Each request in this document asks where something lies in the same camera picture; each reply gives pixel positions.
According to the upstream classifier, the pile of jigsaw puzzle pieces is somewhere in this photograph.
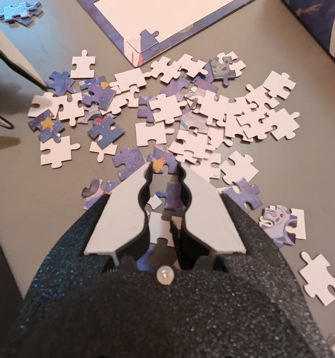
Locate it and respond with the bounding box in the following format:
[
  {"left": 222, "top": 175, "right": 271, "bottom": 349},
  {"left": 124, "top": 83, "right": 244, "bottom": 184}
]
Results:
[{"left": 27, "top": 50, "right": 335, "bottom": 307}]

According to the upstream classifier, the blue framed puzzle board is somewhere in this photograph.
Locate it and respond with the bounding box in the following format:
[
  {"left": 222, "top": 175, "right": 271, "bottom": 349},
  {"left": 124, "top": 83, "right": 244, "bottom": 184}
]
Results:
[{"left": 77, "top": 0, "right": 256, "bottom": 68}]

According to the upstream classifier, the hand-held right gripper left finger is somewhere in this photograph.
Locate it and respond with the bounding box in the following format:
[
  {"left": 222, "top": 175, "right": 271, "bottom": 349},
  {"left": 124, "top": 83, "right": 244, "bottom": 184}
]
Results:
[{"left": 84, "top": 162, "right": 152, "bottom": 266}]

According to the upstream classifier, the grey desk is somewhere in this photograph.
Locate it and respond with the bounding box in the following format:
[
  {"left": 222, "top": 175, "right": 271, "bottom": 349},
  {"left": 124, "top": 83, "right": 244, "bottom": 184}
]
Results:
[{"left": 0, "top": 0, "right": 335, "bottom": 350}]

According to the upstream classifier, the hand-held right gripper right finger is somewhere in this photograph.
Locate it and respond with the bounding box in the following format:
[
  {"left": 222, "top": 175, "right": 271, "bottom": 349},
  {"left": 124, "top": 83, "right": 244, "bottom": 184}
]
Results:
[{"left": 178, "top": 163, "right": 247, "bottom": 265}]

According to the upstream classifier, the illustrated puzzle box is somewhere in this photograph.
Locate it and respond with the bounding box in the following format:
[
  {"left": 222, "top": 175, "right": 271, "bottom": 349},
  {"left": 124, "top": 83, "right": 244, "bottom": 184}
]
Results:
[{"left": 282, "top": 0, "right": 335, "bottom": 69}]

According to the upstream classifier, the blue star puzzle piece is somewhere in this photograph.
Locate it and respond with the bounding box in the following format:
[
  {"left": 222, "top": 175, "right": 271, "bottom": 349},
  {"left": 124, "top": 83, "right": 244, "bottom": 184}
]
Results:
[{"left": 147, "top": 145, "right": 180, "bottom": 175}]

